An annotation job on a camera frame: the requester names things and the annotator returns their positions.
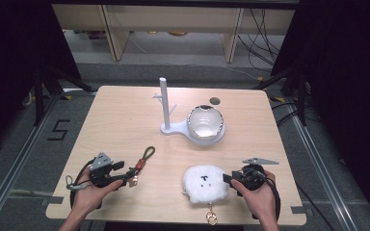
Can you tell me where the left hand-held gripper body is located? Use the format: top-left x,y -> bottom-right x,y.
89,151 -> 118,189

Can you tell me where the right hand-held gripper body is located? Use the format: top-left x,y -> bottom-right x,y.
240,156 -> 280,192

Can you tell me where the green cord keychain orange clip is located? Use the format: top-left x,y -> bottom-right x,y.
126,145 -> 157,189

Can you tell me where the white fluffy pouch gold clasp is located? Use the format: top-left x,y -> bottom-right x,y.
181,164 -> 230,226

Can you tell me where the person's right hand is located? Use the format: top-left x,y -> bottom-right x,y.
229,169 -> 279,223

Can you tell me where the person's left hand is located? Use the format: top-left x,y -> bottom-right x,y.
71,177 -> 125,219

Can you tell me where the grey tape strip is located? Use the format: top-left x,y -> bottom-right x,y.
290,205 -> 308,216

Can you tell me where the white silver-rimmed bowl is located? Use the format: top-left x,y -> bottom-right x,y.
186,104 -> 225,140

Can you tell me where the white jewelry stand with tray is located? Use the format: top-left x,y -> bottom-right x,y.
151,76 -> 226,147

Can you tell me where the black metal stand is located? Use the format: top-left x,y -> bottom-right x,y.
252,65 -> 308,127
33,64 -> 98,127

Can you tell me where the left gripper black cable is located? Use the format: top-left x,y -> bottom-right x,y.
65,157 -> 96,210

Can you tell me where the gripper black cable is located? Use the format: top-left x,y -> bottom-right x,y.
65,157 -> 96,210
251,169 -> 282,222

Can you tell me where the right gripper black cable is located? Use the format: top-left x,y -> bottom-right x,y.
251,169 -> 282,222

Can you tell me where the aluminium floor rail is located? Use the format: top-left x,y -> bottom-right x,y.
283,97 -> 362,231
0,92 -> 63,231

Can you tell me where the bundle of black cables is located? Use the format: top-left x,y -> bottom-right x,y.
236,8 -> 287,73

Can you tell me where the light wooden desk frame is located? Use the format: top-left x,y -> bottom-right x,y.
51,4 -> 297,64

